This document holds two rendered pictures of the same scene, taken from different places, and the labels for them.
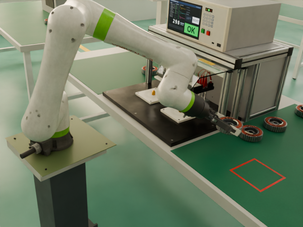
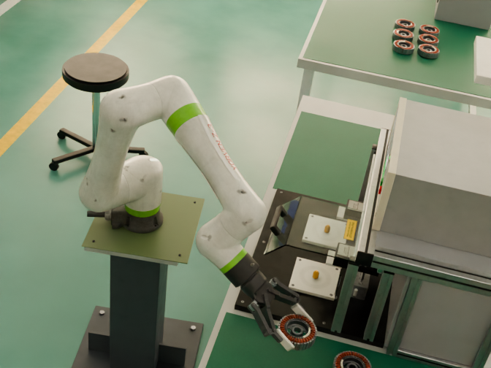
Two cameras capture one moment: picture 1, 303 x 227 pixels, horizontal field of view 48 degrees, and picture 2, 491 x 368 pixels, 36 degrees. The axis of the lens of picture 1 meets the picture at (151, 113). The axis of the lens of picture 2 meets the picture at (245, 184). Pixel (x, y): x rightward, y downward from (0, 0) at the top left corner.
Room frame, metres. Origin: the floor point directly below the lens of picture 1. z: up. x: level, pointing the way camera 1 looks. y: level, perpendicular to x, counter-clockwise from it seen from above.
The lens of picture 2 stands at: (0.14, -1.26, 2.45)
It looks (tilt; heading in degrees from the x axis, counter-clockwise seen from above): 37 degrees down; 46
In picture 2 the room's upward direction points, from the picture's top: 8 degrees clockwise
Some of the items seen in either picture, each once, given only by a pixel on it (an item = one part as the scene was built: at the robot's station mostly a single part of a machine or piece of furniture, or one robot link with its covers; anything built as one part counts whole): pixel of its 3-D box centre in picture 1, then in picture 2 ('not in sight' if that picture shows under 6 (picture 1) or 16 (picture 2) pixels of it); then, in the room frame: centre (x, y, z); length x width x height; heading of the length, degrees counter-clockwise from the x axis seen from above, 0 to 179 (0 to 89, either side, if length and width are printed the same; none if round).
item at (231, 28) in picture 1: (221, 17); (451, 174); (1.85, -0.34, 1.22); 0.44 x 0.39 x 0.20; 37
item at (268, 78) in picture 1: (266, 88); (446, 326); (1.65, -0.59, 0.91); 0.28 x 0.03 x 0.32; 127
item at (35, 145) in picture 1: (45, 141); (126, 212); (1.22, 0.45, 0.78); 0.26 x 0.15 x 0.06; 146
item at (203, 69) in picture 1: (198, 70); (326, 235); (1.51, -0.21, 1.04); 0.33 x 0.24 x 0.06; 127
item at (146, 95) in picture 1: (153, 95); not in sight; (1.76, 0.00, 0.78); 0.15 x 0.15 x 0.01; 37
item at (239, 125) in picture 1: (229, 125); (297, 331); (1.30, -0.34, 0.87); 0.11 x 0.11 x 0.04
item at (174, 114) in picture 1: (180, 112); (315, 278); (1.57, -0.15, 0.78); 0.15 x 0.15 x 0.01; 37
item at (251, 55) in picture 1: (215, 39); (439, 204); (1.86, -0.33, 1.09); 0.68 x 0.44 x 0.05; 37
